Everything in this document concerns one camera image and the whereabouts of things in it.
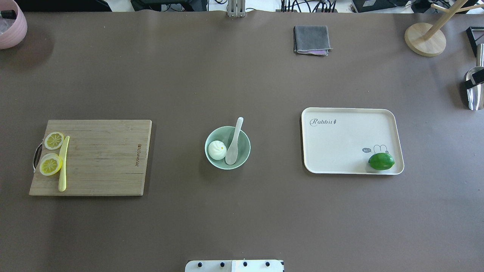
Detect white ceramic spoon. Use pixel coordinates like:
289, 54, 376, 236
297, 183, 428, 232
225, 117, 244, 165

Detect mint green bowl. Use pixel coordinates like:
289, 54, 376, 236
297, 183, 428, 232
205, 126, 251, 170

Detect pink bowl with ice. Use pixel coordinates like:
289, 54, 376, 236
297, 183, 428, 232
0, 0, 28, 50

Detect metal scoop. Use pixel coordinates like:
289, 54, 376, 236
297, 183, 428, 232
464, 43, 484, 110

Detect wooden mug tree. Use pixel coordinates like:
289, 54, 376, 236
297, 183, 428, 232
404, 0, 484, 57

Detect green lime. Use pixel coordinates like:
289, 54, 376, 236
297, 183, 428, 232
368, 153, 395, 171

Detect cream rectangular tray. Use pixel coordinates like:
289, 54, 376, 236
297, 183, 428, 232
301, 107, 404, 175

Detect grey folded cloth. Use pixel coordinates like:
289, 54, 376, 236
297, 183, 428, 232
293, 25, 332, 56

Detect wooden cutting board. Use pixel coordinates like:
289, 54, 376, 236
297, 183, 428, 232
29, 119, 152, 196

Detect single lemon slice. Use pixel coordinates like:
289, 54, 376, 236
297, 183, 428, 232
43, 131, 65, 150

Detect yellow plastic knife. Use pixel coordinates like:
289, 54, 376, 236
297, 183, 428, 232
58, 136, 70, 192

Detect stacked lemon slices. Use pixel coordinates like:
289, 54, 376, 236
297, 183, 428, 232
39, 153, 63, 176

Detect aluminium frame post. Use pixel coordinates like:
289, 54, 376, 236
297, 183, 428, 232
227, 0, 246, 17

